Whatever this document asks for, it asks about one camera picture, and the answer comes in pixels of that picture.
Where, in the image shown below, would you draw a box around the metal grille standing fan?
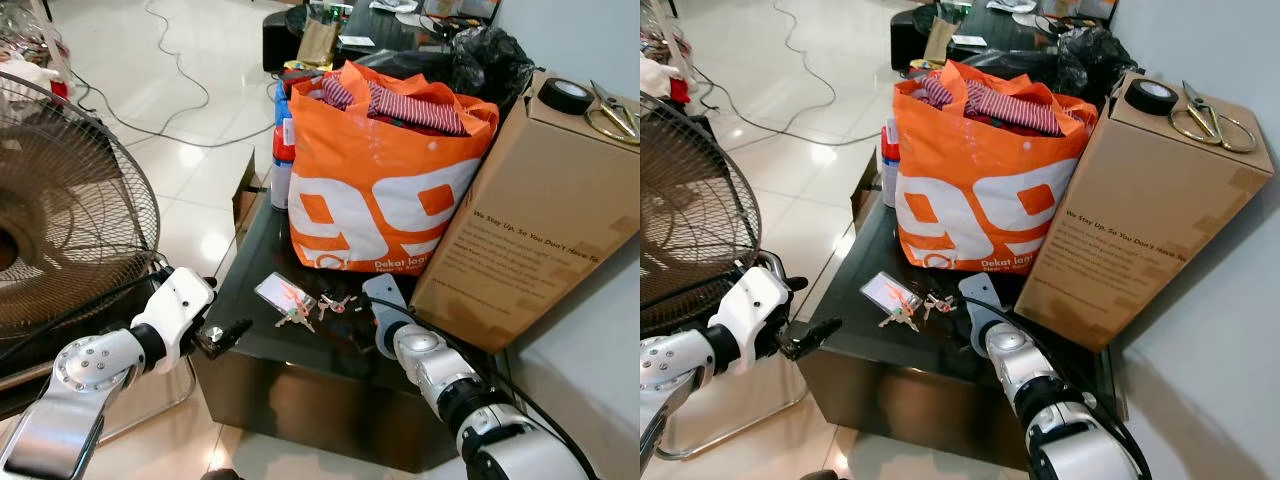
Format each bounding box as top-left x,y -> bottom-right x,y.
0,70 -> 163,346
640,95 -> 767,341

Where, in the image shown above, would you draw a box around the gold handled scissors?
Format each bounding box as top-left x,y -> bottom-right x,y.
1168,80 -> 1259,154
583,80 -> 641,147

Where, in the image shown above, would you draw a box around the black low table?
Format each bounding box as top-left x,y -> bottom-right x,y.
190,150 -> 521,473
795,150 -> 1126,471

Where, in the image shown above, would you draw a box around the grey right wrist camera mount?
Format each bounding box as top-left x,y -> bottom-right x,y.
958,273 -> 1007,353
362,275 -> 413,358

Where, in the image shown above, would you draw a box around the white bottle with red label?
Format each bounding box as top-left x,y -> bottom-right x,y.
272,118 -> 297,211
880,118 -> 903,209

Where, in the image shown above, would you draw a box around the black plastic bag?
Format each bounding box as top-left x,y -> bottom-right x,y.
355,25 -> 538,111
960,25 -> 1141,101

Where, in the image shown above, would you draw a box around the black low cabinet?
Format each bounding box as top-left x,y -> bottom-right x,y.
262,0 -> 501,73
888,0 -> 1116,71

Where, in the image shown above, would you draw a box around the brown cardboard flap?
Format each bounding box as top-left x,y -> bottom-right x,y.
232,150 -> 273,241
850,150 -> 881,226

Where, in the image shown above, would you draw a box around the orange and white shopping bag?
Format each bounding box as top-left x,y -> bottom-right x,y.
893,60 -> 1099,273
287,60 -> 500,273

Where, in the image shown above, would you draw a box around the long brown cardboard box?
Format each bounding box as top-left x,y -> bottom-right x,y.
1013,70 -> 1276,353
410,70 -> 641,354

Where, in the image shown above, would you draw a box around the black tape roll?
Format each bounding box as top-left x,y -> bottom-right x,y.
538,78 -> 593,115
1124,78 -> 1179,117

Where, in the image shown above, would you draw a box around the brown paper bag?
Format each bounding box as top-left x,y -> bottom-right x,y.
297,15 -> 341,69
922,15 -> 961,66

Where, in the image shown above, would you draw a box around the red striped cloth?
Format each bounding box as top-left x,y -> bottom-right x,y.
320,78 -> 471,137
915,78 -> 1066,137

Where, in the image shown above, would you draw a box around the thin cable on floor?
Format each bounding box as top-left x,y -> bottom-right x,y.
70,0 -> 279,149
690,0 -> 891,149

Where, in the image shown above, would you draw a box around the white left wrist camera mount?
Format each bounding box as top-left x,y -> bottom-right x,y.
145,267 -> 217,373
718,265 -> 793,373

